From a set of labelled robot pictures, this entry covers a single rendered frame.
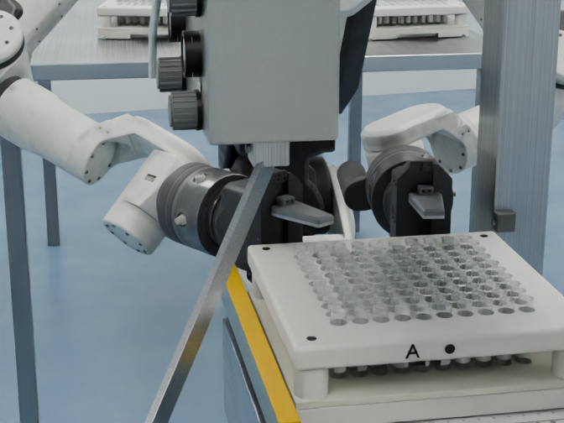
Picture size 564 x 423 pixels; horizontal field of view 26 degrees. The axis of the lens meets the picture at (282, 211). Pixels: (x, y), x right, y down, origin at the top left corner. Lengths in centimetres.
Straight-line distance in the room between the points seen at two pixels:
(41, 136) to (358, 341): 54
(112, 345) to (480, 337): 244
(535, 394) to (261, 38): 36
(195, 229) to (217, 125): 28
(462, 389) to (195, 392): 211
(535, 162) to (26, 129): 55
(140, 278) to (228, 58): 289
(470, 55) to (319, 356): 175
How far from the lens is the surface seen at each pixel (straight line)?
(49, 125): 136
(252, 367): 102
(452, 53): 263
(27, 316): 271
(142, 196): 129
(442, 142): 147
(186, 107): 99
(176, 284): 375
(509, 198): 128
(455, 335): 96
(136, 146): 136
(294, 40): 95
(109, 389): 310
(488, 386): 99
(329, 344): 94
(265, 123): 96
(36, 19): 147
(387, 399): 97
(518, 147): 127
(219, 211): 121
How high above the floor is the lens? 134
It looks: 17 degrees down
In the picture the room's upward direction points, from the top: straight up
